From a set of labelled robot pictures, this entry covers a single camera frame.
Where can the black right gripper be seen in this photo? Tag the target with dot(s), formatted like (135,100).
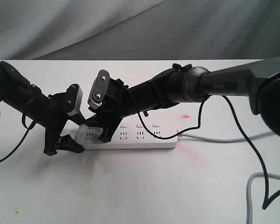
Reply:
(105,116)

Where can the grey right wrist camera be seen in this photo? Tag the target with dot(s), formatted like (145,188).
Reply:
(98,90)

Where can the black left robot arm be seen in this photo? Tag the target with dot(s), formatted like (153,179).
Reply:
(18,92)

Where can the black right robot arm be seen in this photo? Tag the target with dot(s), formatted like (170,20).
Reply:
(259,81)

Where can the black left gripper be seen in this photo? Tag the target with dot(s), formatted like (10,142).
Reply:
(53,117)

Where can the grey backdrop cloth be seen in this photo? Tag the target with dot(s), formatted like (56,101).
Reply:
(139,29)

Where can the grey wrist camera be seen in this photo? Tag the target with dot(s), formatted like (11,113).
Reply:
(74,96)
(98,90)

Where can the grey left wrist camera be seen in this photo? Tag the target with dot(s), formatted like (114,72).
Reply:
(74,96)

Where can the white five-outlet power strip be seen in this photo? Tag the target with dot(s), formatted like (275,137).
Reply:
(129,136)

